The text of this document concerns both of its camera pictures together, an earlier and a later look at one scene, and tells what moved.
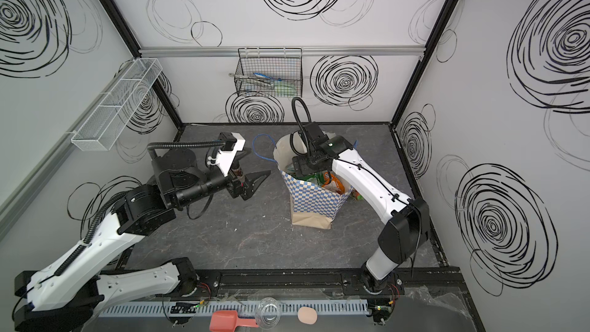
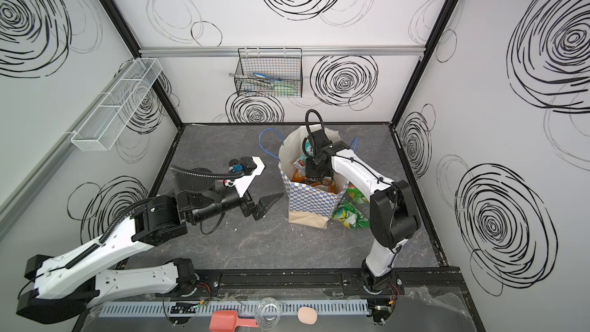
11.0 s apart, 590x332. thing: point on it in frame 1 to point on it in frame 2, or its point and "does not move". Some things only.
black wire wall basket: [270, 72] does not move
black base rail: [306, 284] does not move
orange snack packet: [338, 184] to [299, 174]
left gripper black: [237, 184] to [251, 205]
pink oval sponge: [307, 315] does not move
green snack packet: [357, 196] does not move
